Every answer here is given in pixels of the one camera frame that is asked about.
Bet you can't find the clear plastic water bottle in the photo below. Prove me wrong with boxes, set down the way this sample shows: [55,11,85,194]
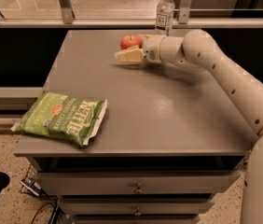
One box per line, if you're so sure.
[155,0,175,35]

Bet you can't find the green jalapeno chip bag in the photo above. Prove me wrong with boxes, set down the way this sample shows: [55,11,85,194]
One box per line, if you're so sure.
[11,91,108,147]

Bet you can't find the grey drawer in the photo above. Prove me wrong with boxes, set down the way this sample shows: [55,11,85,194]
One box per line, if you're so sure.
[35,171,240,196]
[59,199,214,216]
[74,216,200,224]

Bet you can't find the red apple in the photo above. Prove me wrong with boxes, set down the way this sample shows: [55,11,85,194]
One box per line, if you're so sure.
[120,35,143,49]

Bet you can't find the grey middle drawer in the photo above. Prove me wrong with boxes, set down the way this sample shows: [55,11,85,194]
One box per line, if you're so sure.
[59,199,214,216]

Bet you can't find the metal glass railing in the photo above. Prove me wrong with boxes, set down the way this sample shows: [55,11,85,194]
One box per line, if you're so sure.
[0,0,263,29]

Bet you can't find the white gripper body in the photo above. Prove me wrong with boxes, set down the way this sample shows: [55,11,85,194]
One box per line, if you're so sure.
[142,35,165,63]

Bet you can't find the black power strip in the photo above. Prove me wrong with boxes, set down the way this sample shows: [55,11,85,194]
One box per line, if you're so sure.
[21,177,42,197]

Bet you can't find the black floor cable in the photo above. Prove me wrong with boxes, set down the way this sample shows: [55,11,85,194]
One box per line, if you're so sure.
[30,202,61,224]

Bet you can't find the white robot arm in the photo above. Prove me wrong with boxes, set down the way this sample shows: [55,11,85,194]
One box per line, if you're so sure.
[115,30,263,224]

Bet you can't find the grey top drawer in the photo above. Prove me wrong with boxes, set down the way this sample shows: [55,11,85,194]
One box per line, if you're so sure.
[35,171,240,196]

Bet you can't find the grey bottom drawer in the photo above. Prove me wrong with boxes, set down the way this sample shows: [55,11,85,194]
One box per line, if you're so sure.
[74,216,200,224]

